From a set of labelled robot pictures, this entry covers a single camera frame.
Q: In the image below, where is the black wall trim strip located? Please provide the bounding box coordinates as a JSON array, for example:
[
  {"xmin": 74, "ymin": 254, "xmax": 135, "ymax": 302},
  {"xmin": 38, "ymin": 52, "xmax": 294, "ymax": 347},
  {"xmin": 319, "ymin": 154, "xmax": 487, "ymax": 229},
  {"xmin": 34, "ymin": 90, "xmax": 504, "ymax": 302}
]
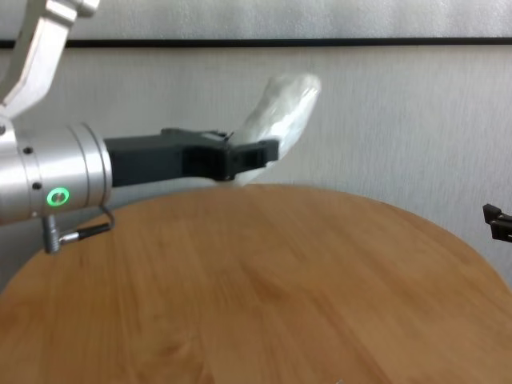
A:
[{"xmin": 0, "ymin": 36, "xmax": 512, "ymax": 50}]

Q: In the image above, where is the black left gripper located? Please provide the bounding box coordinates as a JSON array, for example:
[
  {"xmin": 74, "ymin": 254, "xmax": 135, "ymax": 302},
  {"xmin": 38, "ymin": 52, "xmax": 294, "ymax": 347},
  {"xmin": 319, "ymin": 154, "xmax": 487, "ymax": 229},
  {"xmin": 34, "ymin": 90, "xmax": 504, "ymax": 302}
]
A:
[{"xmin": 103, "ymin": 127, "xmax": 281, "ymax": 189}]

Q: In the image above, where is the white sandbag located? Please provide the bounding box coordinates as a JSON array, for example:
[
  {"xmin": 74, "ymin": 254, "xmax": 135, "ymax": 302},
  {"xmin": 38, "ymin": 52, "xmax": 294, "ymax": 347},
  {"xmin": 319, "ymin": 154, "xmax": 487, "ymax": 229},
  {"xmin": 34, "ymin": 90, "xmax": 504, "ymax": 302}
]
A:
[{"xmin": 223, "ymin": 71, "xmax": 323, "ymax": 187}]

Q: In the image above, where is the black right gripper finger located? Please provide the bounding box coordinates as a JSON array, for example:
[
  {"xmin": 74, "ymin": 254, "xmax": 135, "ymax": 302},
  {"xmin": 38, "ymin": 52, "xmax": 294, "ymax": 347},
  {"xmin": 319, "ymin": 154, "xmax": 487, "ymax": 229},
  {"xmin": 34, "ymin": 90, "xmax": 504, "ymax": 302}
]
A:
[{"xmin": 482, "ymin": 202, "xmax": 512, "ymax": 242}]

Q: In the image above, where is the left arm cable with connector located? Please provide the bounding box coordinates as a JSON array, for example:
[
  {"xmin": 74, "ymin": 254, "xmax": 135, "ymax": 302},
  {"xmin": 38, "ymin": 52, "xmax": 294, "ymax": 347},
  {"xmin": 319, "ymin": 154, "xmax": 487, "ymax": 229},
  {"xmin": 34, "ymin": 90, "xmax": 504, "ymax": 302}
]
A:
[{"xmin": 42, "ymin": 204, "xmax": 116, "ymax": 255}]

